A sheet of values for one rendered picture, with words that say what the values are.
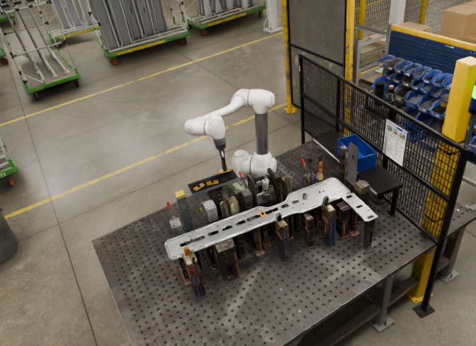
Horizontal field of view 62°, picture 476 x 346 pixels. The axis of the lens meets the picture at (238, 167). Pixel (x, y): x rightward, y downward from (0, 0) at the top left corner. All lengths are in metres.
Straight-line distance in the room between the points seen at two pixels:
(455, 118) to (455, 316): 1.70
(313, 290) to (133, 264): 1.34
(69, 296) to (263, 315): 2.12
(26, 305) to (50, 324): 0.39
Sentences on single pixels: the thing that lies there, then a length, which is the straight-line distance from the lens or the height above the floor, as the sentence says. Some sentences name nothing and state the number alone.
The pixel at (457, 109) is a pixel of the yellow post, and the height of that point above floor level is 1.73.
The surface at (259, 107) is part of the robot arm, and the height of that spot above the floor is 1.48.
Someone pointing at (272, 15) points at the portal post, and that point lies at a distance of 9.58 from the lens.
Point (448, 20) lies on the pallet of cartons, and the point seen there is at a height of 0.91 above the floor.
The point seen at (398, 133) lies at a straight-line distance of 2.95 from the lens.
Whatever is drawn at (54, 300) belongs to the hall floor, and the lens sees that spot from 4.22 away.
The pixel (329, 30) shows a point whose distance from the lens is 4.91.
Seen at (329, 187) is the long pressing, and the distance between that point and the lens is 3.03.
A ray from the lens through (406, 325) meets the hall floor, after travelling 3.55.
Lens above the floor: 2.93
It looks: 36 degrees down
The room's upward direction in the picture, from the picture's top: 9 degrees counter-clockwise
